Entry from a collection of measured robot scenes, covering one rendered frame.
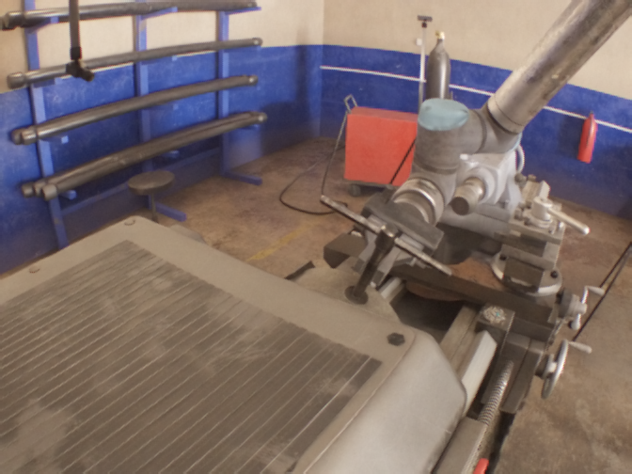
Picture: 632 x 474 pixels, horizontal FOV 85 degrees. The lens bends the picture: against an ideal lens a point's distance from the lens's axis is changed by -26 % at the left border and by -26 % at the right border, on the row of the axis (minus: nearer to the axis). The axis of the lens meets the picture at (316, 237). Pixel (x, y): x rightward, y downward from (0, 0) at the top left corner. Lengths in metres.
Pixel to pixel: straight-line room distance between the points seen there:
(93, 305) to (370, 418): 0.28
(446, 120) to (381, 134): 3.20
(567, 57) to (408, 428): 0.61
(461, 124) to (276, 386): 0.58
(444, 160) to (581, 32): 0.35
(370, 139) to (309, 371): 3.70
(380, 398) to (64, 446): 0.23
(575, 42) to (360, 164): 3.47
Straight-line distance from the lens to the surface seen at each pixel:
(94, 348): 0.39
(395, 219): 0.69
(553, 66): 0.76
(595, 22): 0.72
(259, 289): 0.43
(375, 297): 0.67
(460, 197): 1.32
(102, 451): 0.31
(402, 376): 0.35
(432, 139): 0.78
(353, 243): 1.50
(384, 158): 4.01
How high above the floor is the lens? 1.58
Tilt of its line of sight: 27 degrees down
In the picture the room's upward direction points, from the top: 2 degrees clockwise
